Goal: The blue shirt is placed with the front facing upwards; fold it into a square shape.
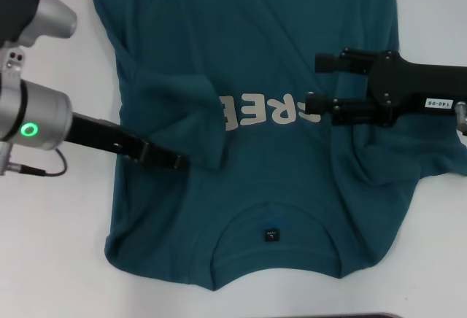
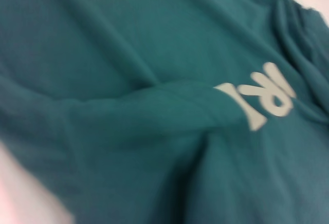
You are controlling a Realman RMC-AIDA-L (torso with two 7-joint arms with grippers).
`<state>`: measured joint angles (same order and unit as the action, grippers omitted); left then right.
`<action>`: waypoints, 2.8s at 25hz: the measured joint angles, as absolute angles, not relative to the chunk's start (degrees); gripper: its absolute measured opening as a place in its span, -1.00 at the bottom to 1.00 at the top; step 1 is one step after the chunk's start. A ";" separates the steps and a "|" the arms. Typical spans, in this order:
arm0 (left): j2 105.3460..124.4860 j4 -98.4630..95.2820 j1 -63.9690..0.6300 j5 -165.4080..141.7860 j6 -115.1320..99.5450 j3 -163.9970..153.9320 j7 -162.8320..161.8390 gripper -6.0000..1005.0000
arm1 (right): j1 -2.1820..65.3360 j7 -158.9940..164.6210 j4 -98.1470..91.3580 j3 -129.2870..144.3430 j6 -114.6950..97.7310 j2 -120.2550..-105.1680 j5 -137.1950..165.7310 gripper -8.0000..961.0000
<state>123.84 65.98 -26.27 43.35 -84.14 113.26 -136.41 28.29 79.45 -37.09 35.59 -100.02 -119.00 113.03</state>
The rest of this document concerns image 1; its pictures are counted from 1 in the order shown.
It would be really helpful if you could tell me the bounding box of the right arm silver plug cable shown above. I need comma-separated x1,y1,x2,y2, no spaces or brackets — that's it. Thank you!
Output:
454,101,467,136

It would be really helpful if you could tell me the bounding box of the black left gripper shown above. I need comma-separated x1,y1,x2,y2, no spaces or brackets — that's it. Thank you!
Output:
64,112,191,172

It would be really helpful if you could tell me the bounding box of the teal blue printed t-shirt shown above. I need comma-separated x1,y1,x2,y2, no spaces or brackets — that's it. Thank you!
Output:
104,0,467,292

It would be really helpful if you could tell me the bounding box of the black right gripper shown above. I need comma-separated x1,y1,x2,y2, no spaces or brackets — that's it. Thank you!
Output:
304,47,467,127

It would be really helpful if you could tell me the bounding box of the left arm black plug cable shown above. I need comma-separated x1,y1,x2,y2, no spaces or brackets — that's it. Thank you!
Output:
0,141,69,179

